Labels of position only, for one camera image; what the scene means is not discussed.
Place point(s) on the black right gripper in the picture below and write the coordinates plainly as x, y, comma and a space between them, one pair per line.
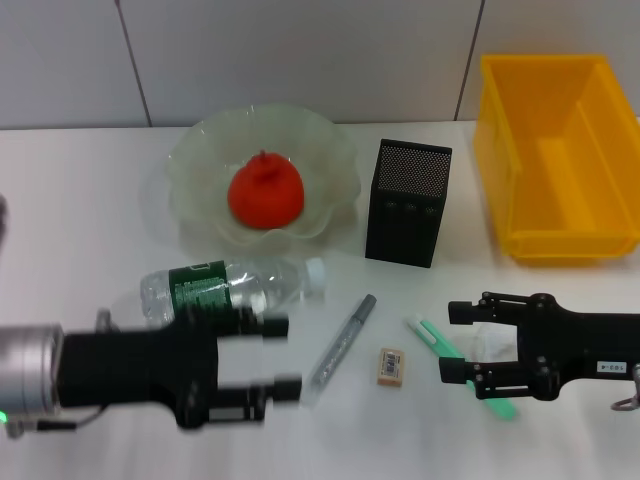
575, 350

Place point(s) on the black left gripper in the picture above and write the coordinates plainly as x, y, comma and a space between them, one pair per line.
130, 370

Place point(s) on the mint green pen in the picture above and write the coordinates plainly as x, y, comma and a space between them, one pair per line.
430, 335

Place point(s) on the white paper ball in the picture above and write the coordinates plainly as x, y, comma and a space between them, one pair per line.
492, 345

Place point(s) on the clear water bottle green label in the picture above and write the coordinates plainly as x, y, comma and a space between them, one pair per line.
200, 290

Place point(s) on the orange toy fruit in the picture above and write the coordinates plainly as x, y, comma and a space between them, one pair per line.
265, 195

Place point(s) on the grey marker pen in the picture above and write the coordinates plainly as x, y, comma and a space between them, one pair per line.
345, 335

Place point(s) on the beige eraser with barcode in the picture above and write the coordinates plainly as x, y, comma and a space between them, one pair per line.
391, 366

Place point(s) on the black mesh pen holder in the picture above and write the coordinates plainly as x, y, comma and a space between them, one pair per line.
405, 215

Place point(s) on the green glass fruit plate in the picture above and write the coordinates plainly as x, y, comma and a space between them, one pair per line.
210, 145

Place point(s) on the yellow plastic bin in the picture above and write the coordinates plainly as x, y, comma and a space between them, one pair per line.
550, 125

